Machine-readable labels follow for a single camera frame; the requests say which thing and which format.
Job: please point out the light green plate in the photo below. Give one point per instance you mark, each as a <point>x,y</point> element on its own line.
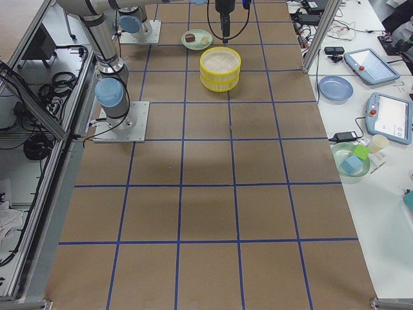
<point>196,45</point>

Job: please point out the beige paper cup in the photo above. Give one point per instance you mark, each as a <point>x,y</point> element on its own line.
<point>377,143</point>

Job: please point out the brown bun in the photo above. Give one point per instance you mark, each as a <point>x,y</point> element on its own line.
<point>190,37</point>

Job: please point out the blue foam cube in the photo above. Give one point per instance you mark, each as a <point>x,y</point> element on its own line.
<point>351,165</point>

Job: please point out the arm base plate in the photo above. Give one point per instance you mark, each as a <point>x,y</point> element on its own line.
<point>149,34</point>
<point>133,128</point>

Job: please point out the black webcam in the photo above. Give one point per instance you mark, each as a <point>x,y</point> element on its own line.
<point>334,53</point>

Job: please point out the white crumpled cloth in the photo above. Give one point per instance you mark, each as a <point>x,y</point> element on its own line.
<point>11,219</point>

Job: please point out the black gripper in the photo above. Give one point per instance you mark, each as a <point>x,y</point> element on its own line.
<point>224,7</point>

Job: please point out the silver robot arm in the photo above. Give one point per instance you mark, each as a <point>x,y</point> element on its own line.
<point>110,64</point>
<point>134,21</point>

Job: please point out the green foam cube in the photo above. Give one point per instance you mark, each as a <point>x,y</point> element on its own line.
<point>361,151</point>

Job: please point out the black power adapter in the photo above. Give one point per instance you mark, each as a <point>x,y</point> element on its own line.
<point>345,137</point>

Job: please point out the green glass bowl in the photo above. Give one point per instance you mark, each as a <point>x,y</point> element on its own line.
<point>341,151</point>

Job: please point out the lower teach pendant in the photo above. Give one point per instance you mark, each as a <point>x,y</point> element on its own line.
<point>389,116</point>

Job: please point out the aluminium frame post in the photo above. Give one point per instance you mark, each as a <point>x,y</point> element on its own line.
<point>326,20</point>

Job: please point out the upper teach pendant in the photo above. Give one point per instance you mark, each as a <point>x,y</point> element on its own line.
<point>370,67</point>

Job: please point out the teach pendant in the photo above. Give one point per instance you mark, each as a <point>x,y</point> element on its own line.
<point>370,67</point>
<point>389,116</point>

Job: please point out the yellow steamer layer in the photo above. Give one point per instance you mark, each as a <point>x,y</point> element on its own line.
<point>218,86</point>
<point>220,62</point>

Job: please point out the blue plate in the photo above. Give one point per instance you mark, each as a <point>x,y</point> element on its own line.
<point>336,89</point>

